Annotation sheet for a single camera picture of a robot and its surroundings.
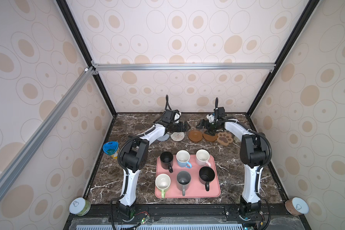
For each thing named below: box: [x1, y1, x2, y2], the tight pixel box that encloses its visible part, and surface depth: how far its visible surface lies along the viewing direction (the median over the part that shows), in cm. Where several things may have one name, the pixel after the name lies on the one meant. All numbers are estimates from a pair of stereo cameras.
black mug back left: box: [160, 151, 174, 173], surface depth 87 cm
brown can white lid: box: [285, 196, 310, 217], surface depth 73 cm
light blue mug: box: [175, 149, 193, 169], surface depth 87 cm
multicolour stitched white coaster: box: [170, 131, 185, 142], surface depth 108 cm
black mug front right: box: [198, 166, 216, 192], surface depth 81 cm
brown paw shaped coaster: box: [216, 131, 234, 147], surface depth 105 cm
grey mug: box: [176, 170, 192, 197], surface depth 78 cm
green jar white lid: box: [69, 196, 92, 217], surface depth 73 cm
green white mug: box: [155, 173, 172, 199], surface depth 78 cm
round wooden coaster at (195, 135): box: [187, 129, 203, 143], surface depth 108 cm
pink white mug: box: [195, 149, 212, 168], surface depth 88 cm
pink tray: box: [155, 154, 221, 199], surface depth 83 cm
